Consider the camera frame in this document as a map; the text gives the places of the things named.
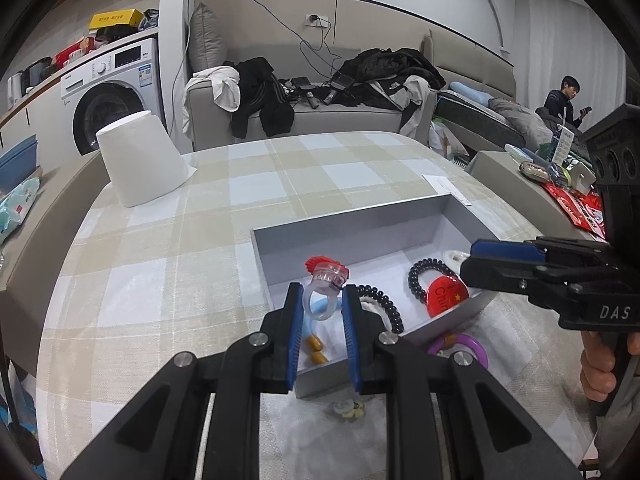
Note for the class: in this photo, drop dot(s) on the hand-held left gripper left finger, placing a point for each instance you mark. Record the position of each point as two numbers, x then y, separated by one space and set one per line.
295 340

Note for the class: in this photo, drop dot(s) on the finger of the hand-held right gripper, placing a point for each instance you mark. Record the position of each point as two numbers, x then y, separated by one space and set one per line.
500 250
500 272

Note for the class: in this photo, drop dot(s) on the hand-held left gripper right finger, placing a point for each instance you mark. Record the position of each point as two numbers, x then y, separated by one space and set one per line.
351 340

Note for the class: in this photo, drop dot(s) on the red round badge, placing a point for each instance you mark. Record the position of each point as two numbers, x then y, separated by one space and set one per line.
445 297

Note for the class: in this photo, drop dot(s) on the grey cardboard box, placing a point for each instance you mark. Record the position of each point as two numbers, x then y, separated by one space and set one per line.
350 235

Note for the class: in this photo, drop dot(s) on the person's right forearm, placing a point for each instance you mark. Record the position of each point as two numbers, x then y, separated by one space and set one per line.
620 430

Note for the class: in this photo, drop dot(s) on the person's right hand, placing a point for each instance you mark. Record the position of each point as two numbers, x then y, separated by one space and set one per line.
595 365

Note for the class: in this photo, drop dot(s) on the red snack bag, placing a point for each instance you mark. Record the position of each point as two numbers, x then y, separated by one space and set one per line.
580 210

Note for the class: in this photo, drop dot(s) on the small white device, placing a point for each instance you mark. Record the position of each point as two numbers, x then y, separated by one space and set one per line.
582 179

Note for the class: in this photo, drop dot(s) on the grey bench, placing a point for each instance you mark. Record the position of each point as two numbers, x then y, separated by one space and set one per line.
500 170
40 270

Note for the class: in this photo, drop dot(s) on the white paper card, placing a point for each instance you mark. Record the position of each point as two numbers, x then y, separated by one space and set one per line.
445 187

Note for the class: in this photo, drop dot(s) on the white sign stand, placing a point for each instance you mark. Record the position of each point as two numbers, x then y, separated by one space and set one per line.
564 145

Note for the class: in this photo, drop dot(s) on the beige case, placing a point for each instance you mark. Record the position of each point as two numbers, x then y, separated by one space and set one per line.
535 171

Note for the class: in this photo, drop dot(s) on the white plastic bag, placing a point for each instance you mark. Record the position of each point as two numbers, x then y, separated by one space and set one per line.
447 140

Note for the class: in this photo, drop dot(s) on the checked tablecloth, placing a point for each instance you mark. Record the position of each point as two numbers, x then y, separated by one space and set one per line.
200 260

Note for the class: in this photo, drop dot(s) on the grey blanket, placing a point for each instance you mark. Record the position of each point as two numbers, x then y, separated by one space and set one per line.
520 120

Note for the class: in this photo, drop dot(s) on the light blue pillow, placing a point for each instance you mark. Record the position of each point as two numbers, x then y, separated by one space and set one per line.
470 92

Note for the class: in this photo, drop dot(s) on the white curtain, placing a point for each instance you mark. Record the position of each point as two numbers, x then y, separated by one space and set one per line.
565 45

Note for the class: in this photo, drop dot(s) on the grey white jacket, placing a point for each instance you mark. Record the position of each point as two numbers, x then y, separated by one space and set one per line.
415 92

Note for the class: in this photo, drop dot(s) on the grey sofa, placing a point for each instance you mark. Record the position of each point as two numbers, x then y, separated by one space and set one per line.
340 120

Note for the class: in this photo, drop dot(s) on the pile of black jackets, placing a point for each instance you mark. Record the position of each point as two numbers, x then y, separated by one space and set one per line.
385 67

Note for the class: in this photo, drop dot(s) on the black pouch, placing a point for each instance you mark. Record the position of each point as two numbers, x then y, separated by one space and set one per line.
342 81

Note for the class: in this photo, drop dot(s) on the white paper bucket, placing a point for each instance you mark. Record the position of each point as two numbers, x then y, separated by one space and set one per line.
140 160

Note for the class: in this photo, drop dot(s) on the black clothing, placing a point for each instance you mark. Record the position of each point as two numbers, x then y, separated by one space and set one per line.
260 90

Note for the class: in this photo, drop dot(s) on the black flat device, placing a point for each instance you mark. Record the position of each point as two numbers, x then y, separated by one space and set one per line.
301 81

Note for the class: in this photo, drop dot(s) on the white garment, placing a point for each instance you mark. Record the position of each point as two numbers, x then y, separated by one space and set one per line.
225 87

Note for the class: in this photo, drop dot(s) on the wet wipes pack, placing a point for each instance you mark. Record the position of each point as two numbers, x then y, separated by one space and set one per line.
17 205

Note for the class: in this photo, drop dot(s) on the grey pillow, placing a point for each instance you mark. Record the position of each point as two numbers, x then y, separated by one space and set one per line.
205 40

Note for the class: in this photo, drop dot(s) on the white washing machine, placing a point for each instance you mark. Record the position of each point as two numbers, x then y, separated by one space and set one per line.
125 60

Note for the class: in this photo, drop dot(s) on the blue plastic basins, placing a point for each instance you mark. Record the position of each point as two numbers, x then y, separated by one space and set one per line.
20 160

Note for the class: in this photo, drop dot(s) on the red basket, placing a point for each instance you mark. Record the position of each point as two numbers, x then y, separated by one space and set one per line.
70 55

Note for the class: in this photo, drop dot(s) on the yellow box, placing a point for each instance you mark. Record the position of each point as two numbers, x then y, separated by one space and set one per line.
112 19

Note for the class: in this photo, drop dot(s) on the black kitchen appliance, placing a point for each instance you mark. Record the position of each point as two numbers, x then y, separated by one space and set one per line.
37 72

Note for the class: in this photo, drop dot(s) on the white kettle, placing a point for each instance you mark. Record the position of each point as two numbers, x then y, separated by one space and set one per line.
15 90

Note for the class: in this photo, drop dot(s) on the wall socket with charger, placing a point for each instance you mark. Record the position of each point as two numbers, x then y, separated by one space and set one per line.
316 20

